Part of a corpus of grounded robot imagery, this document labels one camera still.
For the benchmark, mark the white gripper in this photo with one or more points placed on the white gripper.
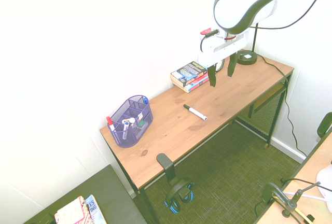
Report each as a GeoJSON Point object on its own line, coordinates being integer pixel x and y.
{"type": "Point", "coordinates": [225, 50]}

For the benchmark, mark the white marker with black cap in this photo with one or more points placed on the white marker with black cap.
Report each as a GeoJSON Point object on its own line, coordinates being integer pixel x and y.
{"type": "Point", "coordinates": [195, 112]}

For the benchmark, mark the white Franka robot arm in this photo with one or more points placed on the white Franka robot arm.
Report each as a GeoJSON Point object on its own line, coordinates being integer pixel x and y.
{"type": "Point", "coordinates": [233, 6]}

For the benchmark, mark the blue capped marker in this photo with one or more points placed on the blue capped marker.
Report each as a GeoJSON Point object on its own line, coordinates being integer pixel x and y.
{"type": "Point", "coordinates": [145, 100]}

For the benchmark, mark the purple and white marker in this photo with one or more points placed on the purple and white marker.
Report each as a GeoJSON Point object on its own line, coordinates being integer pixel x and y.
{"type": "Point", "coordinates": [125, 130]}

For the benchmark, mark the red capped marker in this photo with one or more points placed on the red capped marker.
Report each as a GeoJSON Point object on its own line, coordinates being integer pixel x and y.
{"type": "Point", "coordinates": [110, 123]}

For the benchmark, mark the black alarm clock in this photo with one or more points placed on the black alarm clock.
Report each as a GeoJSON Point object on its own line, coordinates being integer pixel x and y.
{"type": "Point", "coordinates": [220, 66]}

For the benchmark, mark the red and blue book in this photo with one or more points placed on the red and blue book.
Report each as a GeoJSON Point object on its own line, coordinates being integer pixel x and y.
{"type": "Point", "coordinates": [198, 84]}

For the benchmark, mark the black desk lamp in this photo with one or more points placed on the black desk lamp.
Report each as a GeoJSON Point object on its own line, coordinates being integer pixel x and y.
{"type": "Point", "coordinates": [246, 58]}

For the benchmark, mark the black paperback book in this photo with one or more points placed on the black paperback book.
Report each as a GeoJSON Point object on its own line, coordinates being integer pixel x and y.
{"type": "Point", "coordinates": [188, 73]}

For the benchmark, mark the wooden shelf under desk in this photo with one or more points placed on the wooden shelf under desk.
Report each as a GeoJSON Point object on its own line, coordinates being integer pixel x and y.
{"type": "Point", "coordinates": [267, 99]}

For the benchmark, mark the green item in organizer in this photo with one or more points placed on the green item in organizer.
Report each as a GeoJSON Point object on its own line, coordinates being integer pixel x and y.
{"type": "Point", "coordinates": [141, 123]}

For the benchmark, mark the purple mesh desk organizer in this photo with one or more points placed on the purple mesh desk organizer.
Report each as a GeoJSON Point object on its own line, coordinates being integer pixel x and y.
{"type": "Point", "coordinates": [129, 137]}

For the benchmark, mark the black headphone hook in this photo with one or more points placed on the black headphone hook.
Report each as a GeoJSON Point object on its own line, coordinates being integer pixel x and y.
{"type": "Point", "coordinates": [168, 172]}

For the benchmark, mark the black chair back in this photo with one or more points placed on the black chair back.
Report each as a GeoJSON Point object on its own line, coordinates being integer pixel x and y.
{"type": "Point", "coordinates": [325, 125]}

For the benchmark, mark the light wooden table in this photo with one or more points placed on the light wooden table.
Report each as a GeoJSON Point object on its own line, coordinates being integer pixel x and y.
{"type": "Point", "coordinates": [316, 156]}

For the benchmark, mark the black and blue headphones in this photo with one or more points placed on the black and blue headphones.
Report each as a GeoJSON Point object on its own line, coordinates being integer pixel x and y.
{"type": "Point", "coordinates": [179, 193]}

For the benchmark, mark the dark metal clamp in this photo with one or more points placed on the dark metal clamp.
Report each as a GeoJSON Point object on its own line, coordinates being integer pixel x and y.
{"type": "Point", "coordinates": [280, 195]}

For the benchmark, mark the white rounded object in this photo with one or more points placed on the white rounded object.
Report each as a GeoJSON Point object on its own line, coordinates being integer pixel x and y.
{"type": "Point", "coordinates": [325, 180]}

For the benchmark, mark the dark side table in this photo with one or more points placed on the dark side table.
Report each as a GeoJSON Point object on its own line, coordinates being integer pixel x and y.
{"type": "Point", "coordinates": [109, 195]}

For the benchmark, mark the black and red wrist camera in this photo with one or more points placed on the black and red wrist camera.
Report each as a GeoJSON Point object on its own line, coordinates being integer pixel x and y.
{"type": "Point", "coordinates": [208, 32]}

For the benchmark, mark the wooden desk with black frame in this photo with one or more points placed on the wooden desk with black frame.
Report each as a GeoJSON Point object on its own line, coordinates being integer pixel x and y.
{"type": "Point", "coordinates": [168, 136]}

